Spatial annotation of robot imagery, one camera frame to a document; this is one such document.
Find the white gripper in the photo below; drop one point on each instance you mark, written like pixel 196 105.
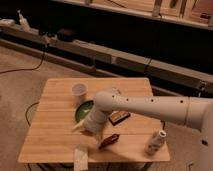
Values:
pixel 94 122

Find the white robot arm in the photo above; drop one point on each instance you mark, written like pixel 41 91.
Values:
pixel 194 112

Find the white ceramic cup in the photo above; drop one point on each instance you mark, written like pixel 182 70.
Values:
pixel 79 92

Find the green bowl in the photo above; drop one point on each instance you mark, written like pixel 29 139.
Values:
pixel 82 111

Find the red-brown oblong object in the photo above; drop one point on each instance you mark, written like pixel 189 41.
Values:
pixel 109 140

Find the wooden table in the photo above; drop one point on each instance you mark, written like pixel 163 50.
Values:
pixel 50 138

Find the white plastic bottle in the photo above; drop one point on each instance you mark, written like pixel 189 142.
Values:
pixel 155 142

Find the black device on ledge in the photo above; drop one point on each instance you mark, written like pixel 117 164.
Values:
pixel 66 35

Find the white spray bottle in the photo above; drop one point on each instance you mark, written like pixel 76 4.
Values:
pixel 23 22

